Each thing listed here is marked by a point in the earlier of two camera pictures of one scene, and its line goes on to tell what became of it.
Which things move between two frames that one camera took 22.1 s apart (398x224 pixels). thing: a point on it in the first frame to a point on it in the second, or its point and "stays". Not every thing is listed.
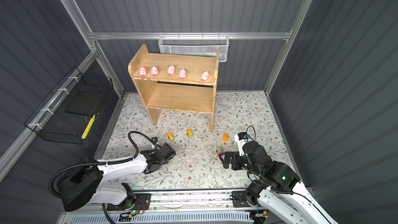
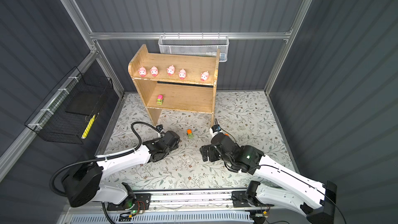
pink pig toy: x=154 y=70 stays
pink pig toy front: x=170 y=70 stays
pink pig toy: x=142 y=71 stays
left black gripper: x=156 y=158 to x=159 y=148
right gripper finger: x=224 y=157 to x=203 y=149
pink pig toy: x=182 y=73 stays
